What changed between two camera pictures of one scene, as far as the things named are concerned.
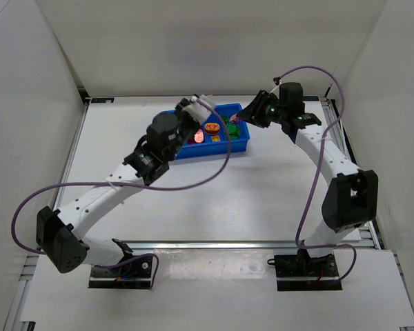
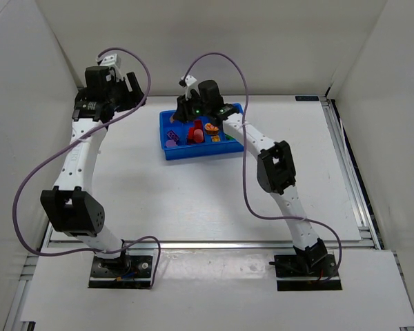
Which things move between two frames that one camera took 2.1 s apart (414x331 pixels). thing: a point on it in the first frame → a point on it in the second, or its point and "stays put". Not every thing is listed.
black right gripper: x=259 y=110 → x=183 y=111
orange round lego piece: x=212 y=128 stays put
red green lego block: x=198 y=138 stays put
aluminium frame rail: x=230 y=245 stays put
